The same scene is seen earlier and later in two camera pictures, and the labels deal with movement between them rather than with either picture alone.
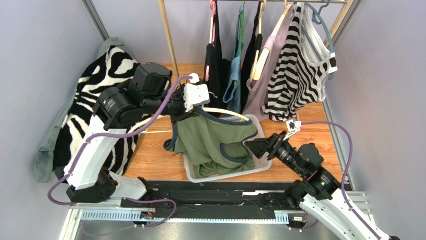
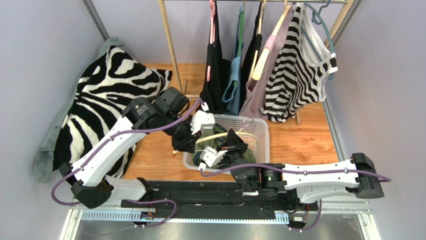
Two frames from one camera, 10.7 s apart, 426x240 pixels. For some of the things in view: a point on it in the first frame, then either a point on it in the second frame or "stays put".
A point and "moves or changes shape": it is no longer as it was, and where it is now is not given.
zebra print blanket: x=113 y=68 stays put
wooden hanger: x=266 y=51 stays put
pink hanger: x=213 y=7 stays put
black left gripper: x=183 y=114 to x=187 y=144
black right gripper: x=272 y=146 to x=231 y=148
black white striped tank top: x=304 y=62 stays put
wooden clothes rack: x=165 y=8 stays put
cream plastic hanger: x=205 y=108 to x=240 y=132
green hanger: x=241 y=32 stays put
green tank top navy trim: x=215 y=144 moves or changes shape
